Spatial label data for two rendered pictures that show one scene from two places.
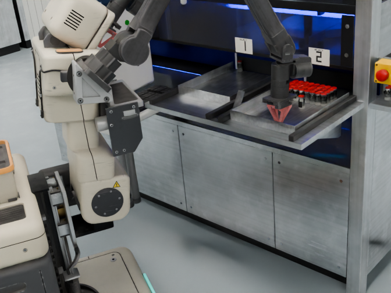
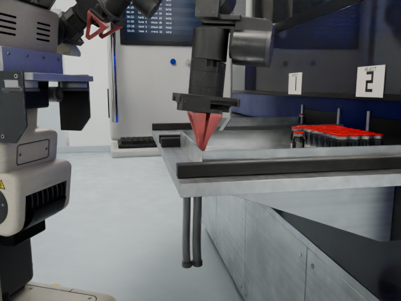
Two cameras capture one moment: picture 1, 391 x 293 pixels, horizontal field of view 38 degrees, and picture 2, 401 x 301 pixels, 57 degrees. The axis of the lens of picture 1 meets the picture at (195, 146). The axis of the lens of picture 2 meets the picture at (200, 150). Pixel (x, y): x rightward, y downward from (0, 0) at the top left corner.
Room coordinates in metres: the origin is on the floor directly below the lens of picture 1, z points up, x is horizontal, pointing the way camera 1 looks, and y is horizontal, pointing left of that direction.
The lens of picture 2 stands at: (1.14, -0.62, 1.01)
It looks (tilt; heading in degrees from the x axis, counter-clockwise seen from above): 10 degrees down; 35
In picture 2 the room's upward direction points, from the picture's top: straight up
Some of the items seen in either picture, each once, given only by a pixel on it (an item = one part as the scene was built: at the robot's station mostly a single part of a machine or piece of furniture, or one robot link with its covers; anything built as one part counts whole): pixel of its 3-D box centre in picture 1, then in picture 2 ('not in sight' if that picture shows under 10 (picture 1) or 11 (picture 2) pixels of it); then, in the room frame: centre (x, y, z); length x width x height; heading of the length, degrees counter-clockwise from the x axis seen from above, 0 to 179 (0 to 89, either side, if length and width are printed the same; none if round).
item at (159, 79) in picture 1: (161, 92); (241, 152); (2.54, 0.14, 0.73); 1.98 x 0.01 x 0.25; 45
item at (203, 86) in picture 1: (231, 81); (264, 126); (2.11, -0.17, 0.90); 0.34 x 0.26 x 0.04; 135
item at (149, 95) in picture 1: (135, 103); (173, 140); (2.19, 0.23, 0.82); 0.40 x 0.14 x 0.02; 138
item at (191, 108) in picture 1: (255, 101); (260, 146); (1.94, -0.24, 0.87); 0.70 x 0.48 x 0.02; 45
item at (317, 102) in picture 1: (304, 95); (319, 141); (1.86, -0.40, 0.90); 0.18 x 0.02 x 0.05; 45
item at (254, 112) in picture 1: (290, 105); (276, 146); (1.80, -0.34, 0.90); 0.34 x 0.26 x 0.04; 135
